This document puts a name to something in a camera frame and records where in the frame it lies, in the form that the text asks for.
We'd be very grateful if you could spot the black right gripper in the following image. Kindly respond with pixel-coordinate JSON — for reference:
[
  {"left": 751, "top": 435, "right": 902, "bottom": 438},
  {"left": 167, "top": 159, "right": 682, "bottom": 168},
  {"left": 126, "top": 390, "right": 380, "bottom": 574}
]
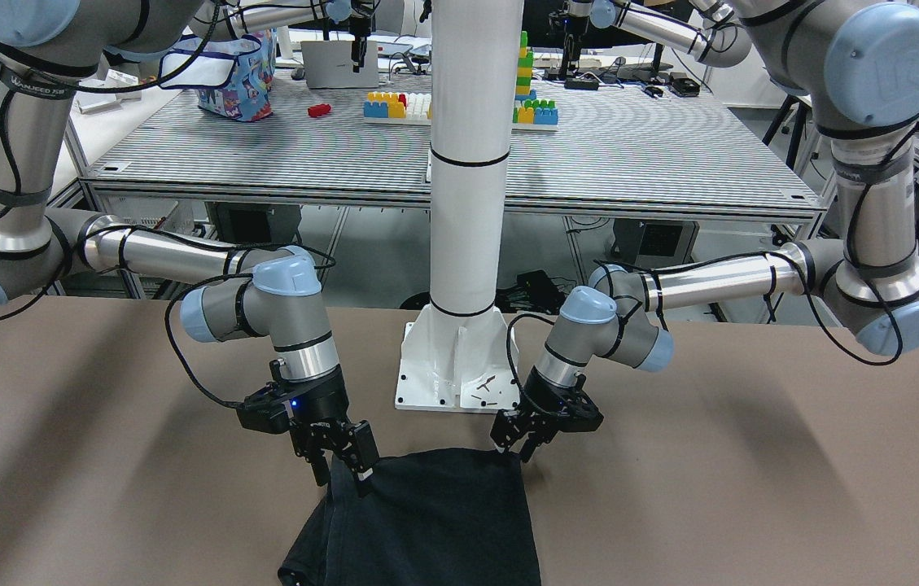
[{"left": 269, "top": 362, "right": 380, "bottom": 497}]

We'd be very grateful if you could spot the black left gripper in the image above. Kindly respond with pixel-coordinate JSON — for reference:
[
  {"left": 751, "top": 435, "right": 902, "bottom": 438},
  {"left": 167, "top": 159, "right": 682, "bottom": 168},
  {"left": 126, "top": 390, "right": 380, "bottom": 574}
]
[{"left": 490, "top": 368, "right": 590, "bottom": 464}]

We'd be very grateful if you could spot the black t-shirt with logo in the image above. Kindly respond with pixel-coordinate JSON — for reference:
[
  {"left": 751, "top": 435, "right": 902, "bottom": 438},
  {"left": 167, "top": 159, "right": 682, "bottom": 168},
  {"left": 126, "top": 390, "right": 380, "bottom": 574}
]
[{"left": 278, "top": 448, "right": 541, "bottom": 585}]

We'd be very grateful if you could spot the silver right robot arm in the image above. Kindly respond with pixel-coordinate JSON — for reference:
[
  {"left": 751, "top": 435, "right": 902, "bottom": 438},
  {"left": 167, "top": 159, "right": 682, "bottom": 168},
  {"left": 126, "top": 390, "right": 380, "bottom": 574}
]
[{"left": 0, "top": 1, "right": 380, "bottom": 494}]

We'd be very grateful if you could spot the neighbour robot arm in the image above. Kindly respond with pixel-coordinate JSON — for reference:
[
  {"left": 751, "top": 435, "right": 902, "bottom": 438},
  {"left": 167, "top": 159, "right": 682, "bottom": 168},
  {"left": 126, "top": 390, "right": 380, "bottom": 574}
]
[{"left": 188, "top": 1, "right": 379, "bottom": 73}]

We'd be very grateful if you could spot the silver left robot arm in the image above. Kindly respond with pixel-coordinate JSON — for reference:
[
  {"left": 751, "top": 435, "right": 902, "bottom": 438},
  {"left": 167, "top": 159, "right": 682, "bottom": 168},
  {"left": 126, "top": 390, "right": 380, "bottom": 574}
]
[{"left": 490, "top": 1, "right": 919, "bottom": 460}]

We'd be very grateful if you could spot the grey control box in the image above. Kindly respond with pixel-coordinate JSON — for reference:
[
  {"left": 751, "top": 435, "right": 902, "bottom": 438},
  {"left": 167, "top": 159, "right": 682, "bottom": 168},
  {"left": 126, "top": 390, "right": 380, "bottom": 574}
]
[
  {"left": 610, "top": 218, "right": 698, "bottom": 269},
  {"left": 206, "top": 203, "right": 302, "bottom": 250}
]

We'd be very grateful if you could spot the white plastic basket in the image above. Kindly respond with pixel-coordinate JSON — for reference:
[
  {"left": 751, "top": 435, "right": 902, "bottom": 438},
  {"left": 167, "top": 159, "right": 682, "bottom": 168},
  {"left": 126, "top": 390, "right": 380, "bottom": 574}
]
[{"left": 109, "top": 197, "right": 195, "bottom": 236}]

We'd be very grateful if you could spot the colourful toy brick set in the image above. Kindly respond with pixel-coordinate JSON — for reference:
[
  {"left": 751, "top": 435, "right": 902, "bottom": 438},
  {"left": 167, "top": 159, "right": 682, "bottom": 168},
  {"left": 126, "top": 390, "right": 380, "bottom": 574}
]
[{"left": 362, "top": 31, "right": 560, "bottom": 131}]

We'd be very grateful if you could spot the aluminium slatted workbench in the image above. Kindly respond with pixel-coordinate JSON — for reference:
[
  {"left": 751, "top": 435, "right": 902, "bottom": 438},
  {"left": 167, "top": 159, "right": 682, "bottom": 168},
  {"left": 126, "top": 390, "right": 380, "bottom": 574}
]
[{"left": 28, "top": 69, "right": 891, "bottom": 325}]

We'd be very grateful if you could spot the red toy block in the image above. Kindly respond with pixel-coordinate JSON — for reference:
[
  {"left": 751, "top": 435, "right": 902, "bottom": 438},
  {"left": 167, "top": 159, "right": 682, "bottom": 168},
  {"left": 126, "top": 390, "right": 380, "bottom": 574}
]
[{"left": 307, "top": 103, "right": 332, "bottom": 118}]

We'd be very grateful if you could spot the silver laptop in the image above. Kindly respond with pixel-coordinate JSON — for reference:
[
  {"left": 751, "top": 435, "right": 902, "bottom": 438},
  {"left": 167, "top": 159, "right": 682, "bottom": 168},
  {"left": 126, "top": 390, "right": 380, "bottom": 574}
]
[{"left": 300, "top": 40, "right": 379, "bottom": 90}]

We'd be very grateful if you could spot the colourful patterned bag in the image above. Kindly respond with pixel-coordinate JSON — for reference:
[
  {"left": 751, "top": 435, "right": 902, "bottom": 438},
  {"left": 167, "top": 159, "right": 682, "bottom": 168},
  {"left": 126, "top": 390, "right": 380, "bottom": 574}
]
[{"left": 159, "top": 29, "right": 277, "bottom": 122}]

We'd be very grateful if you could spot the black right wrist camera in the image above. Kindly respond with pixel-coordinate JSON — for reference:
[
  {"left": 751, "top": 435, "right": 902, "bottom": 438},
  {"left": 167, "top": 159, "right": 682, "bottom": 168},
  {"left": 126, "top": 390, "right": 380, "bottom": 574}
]
[{"left": 235, "top": 383, "right": 291, "bottom": 435}]

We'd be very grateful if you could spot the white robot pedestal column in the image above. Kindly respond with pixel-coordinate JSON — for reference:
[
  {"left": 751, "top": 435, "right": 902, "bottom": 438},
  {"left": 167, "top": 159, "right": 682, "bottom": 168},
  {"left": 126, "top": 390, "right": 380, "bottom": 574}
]
[{"left": 395, "top": 1, "right": 523, "bottom": 413}]

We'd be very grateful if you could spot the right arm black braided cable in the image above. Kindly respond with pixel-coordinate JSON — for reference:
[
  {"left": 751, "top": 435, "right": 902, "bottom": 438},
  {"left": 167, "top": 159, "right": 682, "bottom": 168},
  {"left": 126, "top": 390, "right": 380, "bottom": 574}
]
[{"left": 0, "top": 49, "right": 338, "bottom": 409}]

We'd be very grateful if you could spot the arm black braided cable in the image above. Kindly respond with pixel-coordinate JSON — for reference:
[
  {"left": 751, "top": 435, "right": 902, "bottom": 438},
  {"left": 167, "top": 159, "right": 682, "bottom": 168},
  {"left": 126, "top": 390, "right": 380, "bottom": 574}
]
[
  {"left": 505, "top": 81, "right": 919, "bottom": 416},
  {"left": 0, "top": 49, "right": 338, "bottom": 409}
]

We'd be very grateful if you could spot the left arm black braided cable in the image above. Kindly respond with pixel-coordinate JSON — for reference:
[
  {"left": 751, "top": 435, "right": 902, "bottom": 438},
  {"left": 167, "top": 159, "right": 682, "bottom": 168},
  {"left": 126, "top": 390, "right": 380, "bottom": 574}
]
[{"left": 505, "top": 81, "right": 919, "bottom": 416}]

